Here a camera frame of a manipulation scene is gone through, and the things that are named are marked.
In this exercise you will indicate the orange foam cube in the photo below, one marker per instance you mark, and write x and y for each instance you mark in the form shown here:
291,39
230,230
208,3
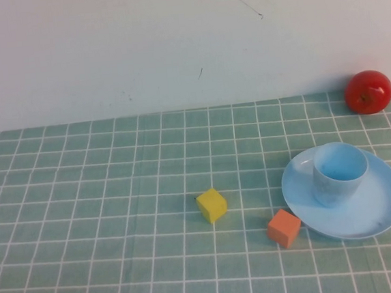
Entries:
283,228

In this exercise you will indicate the yellow foam cube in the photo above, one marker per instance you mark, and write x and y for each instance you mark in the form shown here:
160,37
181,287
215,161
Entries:
211,205

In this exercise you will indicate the red tomato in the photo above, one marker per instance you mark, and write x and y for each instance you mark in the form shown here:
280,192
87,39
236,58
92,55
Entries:
368,92

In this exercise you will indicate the green checked tablecloth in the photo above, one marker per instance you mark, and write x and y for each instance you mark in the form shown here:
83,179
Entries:
85,214

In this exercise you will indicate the light blue plastic cup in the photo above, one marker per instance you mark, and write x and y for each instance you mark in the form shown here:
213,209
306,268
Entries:
339,188

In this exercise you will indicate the light blue plastic plate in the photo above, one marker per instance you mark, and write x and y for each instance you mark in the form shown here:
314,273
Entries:
376,213

